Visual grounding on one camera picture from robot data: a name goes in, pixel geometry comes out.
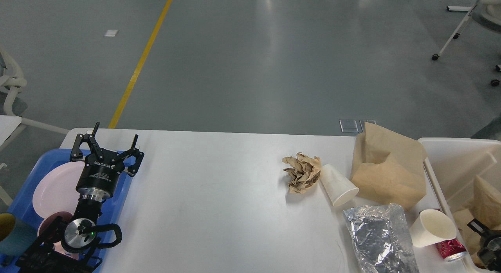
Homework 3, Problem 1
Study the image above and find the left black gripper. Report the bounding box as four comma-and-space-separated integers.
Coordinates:
70, 122, 144, 203

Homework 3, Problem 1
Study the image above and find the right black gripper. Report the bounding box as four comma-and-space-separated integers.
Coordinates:
467, 219, 501, 271

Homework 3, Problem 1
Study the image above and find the brown paper bag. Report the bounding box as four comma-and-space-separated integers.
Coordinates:
350, 122, 427, 211
453, 175, 501, 255

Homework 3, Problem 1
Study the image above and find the pink plate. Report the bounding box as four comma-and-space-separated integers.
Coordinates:
32, 162, 84, 219

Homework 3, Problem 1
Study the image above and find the pink mug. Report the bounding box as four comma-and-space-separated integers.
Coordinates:
38, 211, 81, 262

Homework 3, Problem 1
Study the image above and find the teal green mug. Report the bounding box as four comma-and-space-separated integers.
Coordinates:
0, 212, 37, 268

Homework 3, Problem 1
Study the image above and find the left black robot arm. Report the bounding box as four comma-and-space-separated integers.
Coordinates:
15, 123, 144, 273

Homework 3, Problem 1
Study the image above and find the red soda can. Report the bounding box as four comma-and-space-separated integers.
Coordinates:
435, 239, 468, 262

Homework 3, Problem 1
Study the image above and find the blue plastic tray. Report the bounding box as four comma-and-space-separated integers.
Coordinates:
0, 149, 133, 273

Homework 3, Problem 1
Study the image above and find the white paper cup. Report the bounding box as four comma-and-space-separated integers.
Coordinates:
320, 164, 359, 207
409, 209, 458, 248

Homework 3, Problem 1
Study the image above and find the beige plastic bin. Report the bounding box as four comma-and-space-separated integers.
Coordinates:
417, 138, 501, 273

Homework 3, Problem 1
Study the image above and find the crumpled aluminium foil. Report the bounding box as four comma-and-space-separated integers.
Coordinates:
343, 203, 419, 273

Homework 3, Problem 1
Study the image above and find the white side table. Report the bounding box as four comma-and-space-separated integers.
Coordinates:
0, 115, 22, 206

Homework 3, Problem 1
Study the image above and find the clear floor plate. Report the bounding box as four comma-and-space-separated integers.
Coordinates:
339, 119, 377, 133

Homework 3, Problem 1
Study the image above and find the crumpled brown paper ball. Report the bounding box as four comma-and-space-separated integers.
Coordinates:
281, 153, 322, 194

